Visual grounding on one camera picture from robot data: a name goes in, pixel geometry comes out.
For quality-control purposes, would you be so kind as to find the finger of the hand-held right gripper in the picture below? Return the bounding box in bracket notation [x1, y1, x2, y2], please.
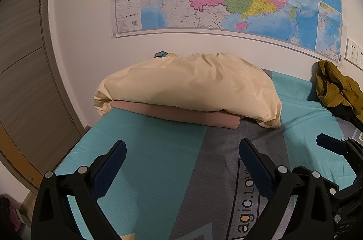
[316, 133, 355, 157]
[292, 166, 340, 196]

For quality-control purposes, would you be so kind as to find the dark cloth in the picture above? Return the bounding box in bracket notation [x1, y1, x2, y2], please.
[0, 195, 24, 240]

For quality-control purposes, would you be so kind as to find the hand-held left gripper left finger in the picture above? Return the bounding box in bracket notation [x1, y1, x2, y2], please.
[31, 140, 127, 240]

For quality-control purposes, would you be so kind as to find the grey wooden wardrobe door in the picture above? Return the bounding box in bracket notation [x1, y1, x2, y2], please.
[0, 0, 91, 195]

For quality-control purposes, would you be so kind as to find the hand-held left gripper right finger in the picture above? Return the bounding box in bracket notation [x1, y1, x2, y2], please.
[239, 138, 334, 240]

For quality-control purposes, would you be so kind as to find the teal grey printed bed sheet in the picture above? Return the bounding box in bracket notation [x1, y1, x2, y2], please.
[54, 68, 363, 240]

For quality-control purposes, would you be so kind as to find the cream large cloth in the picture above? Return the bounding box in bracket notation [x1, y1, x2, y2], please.
[93, 52, 282, 128]

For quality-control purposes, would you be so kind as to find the olive green garment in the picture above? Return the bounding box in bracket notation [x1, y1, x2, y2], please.
[316, 60, 363, 123]

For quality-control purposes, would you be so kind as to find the pink cloth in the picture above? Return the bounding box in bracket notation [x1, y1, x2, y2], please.
[110, 100, 241, 129]

